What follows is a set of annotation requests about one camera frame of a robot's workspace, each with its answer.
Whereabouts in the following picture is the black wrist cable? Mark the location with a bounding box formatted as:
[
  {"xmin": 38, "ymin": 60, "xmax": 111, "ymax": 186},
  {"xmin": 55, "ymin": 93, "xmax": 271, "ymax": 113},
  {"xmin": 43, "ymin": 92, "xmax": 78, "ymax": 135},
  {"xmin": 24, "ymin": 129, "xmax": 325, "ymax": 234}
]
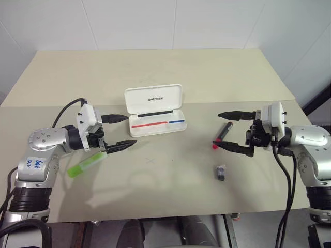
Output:
[
  {"xmin": 51, "ymin": 99, "xmax": 88, "ymax": 128},
  {"xmin": 270, "ymin": 138, "xmax": 298, "ymax": 248}
]

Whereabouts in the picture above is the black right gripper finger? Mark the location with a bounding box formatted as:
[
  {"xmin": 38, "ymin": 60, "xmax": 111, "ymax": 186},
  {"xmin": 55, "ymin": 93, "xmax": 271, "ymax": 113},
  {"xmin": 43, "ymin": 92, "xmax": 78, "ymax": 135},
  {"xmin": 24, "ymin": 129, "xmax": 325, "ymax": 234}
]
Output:
[
  {"xmin": 212, "ymin": 140, "xmax": 256, "ymax": 158},
  {"xmin": 217, "ymin": 110, "xmax": 257, "ymax": 121}
]

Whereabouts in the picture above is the white plastic pencil case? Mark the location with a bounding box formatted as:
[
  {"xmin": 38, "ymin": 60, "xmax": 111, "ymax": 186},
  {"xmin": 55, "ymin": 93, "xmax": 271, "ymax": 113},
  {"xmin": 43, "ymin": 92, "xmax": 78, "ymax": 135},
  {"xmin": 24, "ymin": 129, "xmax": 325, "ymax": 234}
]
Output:
[{"xmin": 124, "ymin": 83, "xmax": 188, "ymax": 138}]

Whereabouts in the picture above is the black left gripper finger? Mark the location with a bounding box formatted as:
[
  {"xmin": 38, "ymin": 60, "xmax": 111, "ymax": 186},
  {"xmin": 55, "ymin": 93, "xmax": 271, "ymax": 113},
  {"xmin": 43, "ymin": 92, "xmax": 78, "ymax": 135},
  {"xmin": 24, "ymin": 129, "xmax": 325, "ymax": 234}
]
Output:
[
  {"xmin": 104, "ymin": 139, "xmax": 138, "ymax": 156},
  {"xmin": 100, "ymin": 114, "xmax": 129, "ymax": 125}
]

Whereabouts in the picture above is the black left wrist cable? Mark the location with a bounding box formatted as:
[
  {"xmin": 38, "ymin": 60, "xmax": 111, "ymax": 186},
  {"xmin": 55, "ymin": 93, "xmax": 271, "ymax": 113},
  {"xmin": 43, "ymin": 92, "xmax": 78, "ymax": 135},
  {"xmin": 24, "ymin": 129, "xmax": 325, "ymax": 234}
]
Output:
[{"xmin": 51, "ymin": 99, "xmax": 88, "ymax": 128}]

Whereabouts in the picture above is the black left shoulder cable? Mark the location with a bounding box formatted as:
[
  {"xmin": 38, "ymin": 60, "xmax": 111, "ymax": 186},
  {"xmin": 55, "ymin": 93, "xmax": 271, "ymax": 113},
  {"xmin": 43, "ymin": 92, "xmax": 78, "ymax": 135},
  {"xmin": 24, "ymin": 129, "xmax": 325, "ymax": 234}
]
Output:
[{"xmin": 0, "ymin": 167, "xmax": 52, "ymax": 248}]

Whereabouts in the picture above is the dark rounded shape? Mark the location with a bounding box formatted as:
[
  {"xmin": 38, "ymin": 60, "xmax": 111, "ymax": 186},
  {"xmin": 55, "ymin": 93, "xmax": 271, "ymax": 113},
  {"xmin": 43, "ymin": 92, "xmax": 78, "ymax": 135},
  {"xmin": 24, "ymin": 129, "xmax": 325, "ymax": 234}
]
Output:
[{"xmin": 121, "ymin": 219, "xmax": 146, "ymax": 248}]

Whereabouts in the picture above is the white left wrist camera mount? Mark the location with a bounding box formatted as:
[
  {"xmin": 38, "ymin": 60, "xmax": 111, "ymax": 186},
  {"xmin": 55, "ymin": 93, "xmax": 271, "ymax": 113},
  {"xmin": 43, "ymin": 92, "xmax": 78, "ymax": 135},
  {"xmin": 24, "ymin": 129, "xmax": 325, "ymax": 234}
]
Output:
[{"xmin": 76, "ymin": 103, "xmax": 103, "ymax": 152}]

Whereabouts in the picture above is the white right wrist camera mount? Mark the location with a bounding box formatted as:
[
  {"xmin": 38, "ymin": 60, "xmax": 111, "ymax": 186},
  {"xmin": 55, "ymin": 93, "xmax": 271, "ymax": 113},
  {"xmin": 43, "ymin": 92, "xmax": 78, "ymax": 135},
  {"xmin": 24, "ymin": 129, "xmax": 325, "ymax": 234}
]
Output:
[{"xmin": 259, "ymin": 101, "xmax": 287, "ymax": 135}]

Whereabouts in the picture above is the metal table frame leg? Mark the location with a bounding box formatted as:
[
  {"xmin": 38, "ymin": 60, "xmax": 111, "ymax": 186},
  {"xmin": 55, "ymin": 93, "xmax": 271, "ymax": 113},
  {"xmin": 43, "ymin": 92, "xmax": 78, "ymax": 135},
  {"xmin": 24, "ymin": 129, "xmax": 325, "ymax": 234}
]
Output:
[{"xmin": 222, "ymin": 213, "xmax": 242, "ymax": 248}]

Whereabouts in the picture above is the black metal frame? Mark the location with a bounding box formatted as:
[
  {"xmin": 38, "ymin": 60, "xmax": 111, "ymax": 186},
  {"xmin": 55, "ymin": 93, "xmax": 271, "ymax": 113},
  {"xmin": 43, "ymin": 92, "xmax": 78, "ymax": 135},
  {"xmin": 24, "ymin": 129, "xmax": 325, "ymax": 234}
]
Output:
[{"xmin": 300, "ymin": 82, "xmax": 331, "ymax": 117}]

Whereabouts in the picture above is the grey rounded cylinder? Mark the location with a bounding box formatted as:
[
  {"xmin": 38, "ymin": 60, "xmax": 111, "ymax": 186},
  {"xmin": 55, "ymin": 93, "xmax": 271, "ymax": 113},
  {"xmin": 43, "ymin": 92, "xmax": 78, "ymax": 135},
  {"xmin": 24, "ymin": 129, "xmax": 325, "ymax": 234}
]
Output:
[{"xmin": 180, "ymin": 215, "xmax": 221, "ymax": 248}]

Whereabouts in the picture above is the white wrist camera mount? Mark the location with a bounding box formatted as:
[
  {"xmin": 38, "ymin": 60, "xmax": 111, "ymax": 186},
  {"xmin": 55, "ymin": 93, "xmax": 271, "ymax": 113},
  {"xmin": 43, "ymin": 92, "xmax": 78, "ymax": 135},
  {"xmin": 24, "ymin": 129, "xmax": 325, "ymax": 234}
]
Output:
[
  {"xmin": 76, "ymin": 103, "xmax": 103, "ymax": 152},
  {"xmin": 259, "ymin": 101, "xmax": 287, "ymax": 135}
]

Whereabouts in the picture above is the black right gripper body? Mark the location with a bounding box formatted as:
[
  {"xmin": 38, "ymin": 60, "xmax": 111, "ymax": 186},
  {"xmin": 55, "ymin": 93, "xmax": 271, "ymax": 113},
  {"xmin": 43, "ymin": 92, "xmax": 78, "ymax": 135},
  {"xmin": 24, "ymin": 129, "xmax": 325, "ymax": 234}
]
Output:
[{"xmin": 244, "ymin": 110, "xmax": 275, "ymax": 150}]

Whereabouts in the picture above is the small black clip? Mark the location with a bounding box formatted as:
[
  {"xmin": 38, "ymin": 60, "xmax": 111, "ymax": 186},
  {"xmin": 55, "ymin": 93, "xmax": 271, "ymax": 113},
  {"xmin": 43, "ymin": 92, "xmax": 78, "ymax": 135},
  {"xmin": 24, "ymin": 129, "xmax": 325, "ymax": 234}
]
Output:
[{"xmin": 214, "ymin": 163, "xmax": 229, "ymax": 182}]

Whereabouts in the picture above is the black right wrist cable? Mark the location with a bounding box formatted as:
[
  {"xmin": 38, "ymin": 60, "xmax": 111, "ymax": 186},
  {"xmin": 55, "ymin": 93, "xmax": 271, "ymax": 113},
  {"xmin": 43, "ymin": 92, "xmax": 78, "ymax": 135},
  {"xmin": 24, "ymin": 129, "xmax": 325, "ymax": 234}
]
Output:
[{"xmin": 270, "ymin": 138, "xmax": 298, "ymax": 248}]

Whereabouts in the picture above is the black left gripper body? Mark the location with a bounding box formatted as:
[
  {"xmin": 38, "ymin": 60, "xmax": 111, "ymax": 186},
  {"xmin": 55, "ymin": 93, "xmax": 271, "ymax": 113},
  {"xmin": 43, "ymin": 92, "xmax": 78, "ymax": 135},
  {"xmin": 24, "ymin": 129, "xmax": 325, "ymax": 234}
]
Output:
[{"xmin": 86, "ymin": 123, "xmax": 107, "ymax": 150}]

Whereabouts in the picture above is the green highlighter marker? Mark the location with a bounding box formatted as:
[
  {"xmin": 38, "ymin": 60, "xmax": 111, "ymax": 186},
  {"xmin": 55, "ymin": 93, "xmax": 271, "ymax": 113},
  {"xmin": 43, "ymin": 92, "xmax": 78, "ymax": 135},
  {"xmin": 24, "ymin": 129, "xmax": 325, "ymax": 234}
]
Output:
[{"xmin": 67, "ymin": 151, "xmax": 108, "ymax": 179}]

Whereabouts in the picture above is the black marker with red cap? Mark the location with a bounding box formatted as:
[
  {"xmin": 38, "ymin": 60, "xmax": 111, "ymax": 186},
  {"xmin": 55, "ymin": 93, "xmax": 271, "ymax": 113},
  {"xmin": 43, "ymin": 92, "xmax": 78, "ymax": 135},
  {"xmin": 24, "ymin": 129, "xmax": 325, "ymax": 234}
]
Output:
[{"xmin": 212, "ymin": 121, "xmax": 234, "ymax": 151}]

